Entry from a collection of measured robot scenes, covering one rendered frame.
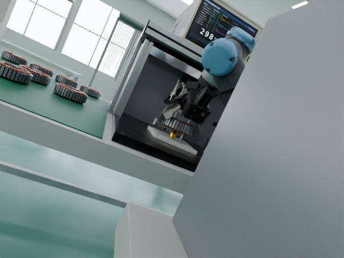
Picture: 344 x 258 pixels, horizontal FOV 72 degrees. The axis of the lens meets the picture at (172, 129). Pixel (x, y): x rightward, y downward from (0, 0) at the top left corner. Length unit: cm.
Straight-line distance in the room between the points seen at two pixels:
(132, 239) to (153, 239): 2
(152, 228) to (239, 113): 15
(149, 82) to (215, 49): 54
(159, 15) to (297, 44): 732
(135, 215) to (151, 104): 78
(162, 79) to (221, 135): 78
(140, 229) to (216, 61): 38
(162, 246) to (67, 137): 33
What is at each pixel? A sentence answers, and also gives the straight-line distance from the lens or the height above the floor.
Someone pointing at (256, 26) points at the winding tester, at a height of 131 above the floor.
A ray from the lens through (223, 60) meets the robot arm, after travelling 52.
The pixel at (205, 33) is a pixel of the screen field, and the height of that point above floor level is 118.
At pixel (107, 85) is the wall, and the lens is 716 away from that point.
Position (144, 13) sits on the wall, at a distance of 747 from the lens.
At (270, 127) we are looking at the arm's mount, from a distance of 21.
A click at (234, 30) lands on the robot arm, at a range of 64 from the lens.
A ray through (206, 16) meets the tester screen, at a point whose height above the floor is 124.
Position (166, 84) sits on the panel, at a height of 96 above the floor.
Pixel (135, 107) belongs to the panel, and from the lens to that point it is 101.
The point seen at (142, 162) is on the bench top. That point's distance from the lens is 53.
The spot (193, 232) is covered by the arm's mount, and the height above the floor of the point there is 77.
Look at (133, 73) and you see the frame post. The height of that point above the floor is 93.
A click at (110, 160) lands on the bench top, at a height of 72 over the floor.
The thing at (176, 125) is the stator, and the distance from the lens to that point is 74.
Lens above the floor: 87
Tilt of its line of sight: 4 degrees down
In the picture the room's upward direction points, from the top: 25 degrees clockwise
